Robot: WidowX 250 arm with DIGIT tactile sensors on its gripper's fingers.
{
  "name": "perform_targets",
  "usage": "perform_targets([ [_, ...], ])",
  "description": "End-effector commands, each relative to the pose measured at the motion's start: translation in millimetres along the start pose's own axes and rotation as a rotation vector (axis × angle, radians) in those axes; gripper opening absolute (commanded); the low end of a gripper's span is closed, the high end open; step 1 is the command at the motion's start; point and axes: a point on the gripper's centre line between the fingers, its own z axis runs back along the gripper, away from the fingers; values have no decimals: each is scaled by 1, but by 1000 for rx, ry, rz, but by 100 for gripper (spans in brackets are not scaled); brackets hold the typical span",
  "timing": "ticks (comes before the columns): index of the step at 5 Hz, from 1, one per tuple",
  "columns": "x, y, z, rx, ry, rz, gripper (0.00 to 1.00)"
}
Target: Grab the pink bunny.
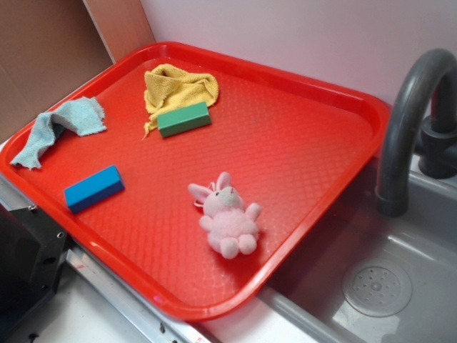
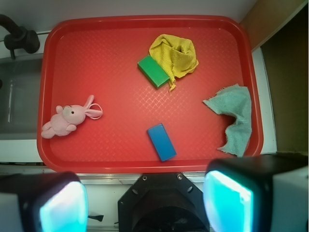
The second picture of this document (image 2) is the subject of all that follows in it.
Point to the light green crumpled cloth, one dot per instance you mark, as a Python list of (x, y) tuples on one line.
[(234, 101)]

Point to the red plastic tray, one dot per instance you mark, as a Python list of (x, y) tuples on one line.
[(99, 56)]

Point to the steel sink basin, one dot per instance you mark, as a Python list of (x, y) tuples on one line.
[(19, 96)]

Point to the black faucet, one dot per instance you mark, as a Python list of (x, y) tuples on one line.
[(19, 37)]

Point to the yellow crumpled cloth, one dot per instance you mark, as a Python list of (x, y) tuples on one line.
[(175, 55)]

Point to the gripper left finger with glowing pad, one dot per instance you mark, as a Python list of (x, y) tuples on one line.
[(55, 202)]

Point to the green rectangular block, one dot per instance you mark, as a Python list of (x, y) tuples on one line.
[(153, 71)]

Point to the blue rectangular block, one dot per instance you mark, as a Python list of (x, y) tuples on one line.
[(162, 142)]

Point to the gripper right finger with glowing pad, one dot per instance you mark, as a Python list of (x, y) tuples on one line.
[(266, 193)]

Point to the pink plush bunny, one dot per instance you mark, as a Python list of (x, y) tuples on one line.
[(68, 117)]

